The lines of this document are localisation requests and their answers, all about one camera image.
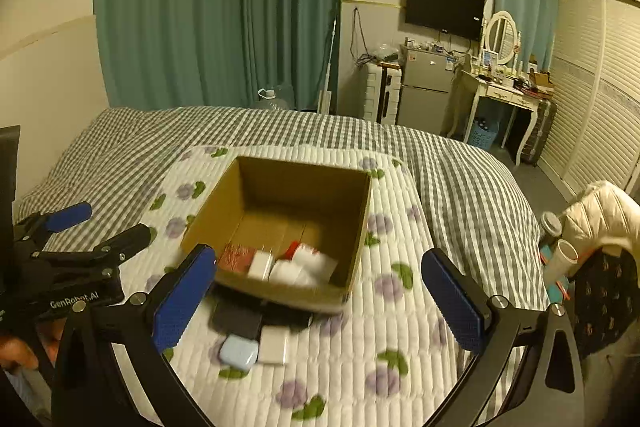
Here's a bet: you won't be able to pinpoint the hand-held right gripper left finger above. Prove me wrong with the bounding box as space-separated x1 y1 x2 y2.
52 244 217 427

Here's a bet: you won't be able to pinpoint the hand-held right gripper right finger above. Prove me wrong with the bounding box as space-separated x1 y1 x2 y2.
421 248 587 427

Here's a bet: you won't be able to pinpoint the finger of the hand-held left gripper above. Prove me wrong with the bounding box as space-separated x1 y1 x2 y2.
42 224 152 279
14 202 93 254

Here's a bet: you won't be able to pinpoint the black wallet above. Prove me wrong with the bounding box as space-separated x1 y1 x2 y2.
210 301 266 338

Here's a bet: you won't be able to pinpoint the light blue earbuds case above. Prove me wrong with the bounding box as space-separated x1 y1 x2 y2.
220 336 260 369

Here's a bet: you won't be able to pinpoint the small white box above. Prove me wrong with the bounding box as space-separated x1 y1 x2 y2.
257 326 291 365

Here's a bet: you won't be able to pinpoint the brown cardboard box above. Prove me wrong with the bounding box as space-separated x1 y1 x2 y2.
180 155 373 315

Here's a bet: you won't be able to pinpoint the person's left hand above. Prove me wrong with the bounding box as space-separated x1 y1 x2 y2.
0 336 40 370

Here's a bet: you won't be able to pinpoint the red patterned small box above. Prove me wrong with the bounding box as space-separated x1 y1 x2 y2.
218 243 254 278

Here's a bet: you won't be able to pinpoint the white charger plug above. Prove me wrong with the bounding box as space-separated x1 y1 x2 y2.
247 251 276 281

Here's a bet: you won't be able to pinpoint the floral quilted mat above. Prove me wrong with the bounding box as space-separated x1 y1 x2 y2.
107 144 482 427

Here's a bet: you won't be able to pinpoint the grey checked bed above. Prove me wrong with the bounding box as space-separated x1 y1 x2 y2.
12 106 551 427

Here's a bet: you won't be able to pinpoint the white paper tube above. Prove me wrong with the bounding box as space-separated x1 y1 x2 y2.
545 239 581 284

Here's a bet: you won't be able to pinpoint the white plastic packet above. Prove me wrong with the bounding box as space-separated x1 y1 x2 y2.
270 254 339 289

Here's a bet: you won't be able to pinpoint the lidded paper cup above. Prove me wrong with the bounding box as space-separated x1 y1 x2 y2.
539 212 566 248

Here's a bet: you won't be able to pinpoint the red and white packet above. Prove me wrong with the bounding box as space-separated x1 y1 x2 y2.
282 241 322 264

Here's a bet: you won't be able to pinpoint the dark patterned cloth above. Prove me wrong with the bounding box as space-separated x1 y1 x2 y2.
570 249 640 356

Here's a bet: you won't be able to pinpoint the blue plastic basket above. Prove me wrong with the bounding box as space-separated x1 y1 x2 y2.
465 114 502 150

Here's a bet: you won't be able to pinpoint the white puffer jacket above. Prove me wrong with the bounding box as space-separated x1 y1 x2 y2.
562 181 640 279

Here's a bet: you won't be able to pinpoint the dark suitcase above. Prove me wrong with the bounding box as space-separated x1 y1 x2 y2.
522 99 557 166

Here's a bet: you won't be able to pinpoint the silver fridge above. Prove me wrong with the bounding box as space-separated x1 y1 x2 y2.
398 47 454 136

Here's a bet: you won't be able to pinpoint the clear water jug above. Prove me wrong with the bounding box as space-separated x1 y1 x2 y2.
257 83 296 112

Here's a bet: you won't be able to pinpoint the white vanity table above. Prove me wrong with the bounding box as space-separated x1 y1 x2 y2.
447 68 540 166

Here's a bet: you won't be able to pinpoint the wide green curtain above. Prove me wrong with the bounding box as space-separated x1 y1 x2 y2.
94 0 345 112

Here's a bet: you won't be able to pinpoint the cream louvred wardrobe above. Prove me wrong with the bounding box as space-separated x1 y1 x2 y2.
537 0 640 204

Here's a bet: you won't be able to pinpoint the white mop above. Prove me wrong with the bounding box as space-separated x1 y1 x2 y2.
317 18 339 115

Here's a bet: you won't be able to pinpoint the oval vanity mirror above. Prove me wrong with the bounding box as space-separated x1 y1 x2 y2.
482 11 521 70

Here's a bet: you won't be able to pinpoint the hanging black cables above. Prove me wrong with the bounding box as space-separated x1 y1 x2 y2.
350 7 382 68

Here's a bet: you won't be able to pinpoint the black wall television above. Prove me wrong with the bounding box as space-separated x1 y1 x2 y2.
404 0 486 41

